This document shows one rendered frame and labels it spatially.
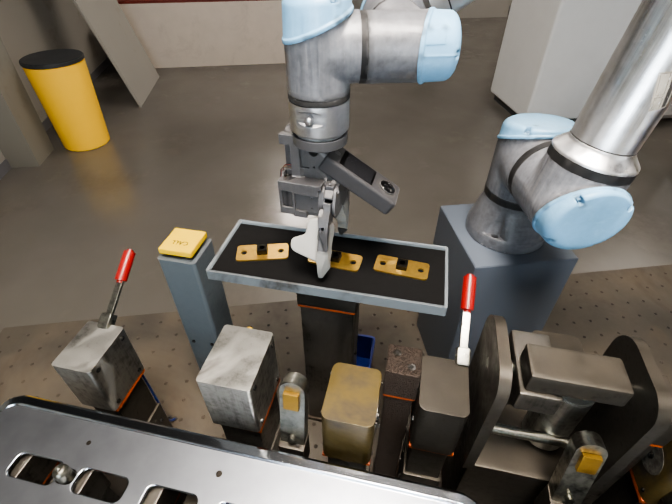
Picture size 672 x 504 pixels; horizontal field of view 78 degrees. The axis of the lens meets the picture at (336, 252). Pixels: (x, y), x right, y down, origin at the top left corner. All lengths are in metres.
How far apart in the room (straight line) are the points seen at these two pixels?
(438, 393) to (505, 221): 0.35
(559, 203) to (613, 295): 0.89
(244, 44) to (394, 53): 5.35
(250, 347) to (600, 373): 0.45
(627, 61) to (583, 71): 3.73
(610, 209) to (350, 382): 0.42
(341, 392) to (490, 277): 0.37
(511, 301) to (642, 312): 0.65
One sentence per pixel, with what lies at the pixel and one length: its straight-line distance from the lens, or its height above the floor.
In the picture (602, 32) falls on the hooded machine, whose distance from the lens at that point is 4.31.
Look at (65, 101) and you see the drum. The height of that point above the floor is 0.42.
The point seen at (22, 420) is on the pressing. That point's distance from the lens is 0.83.
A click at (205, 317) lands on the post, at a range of 0.82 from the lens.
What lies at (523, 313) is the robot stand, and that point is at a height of 0.96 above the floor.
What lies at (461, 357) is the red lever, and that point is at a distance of 0.65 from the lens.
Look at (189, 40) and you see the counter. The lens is 5.88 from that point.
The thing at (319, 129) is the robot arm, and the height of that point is 1.40.
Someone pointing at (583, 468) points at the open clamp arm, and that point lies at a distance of 0.65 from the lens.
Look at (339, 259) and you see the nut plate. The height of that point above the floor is 1.17.
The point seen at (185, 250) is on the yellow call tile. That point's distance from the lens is 0.73.
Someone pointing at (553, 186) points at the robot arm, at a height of 1.30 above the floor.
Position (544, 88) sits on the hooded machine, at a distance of 4.22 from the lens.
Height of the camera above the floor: 1.60
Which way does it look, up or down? 41 degrees down
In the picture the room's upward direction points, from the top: straight up
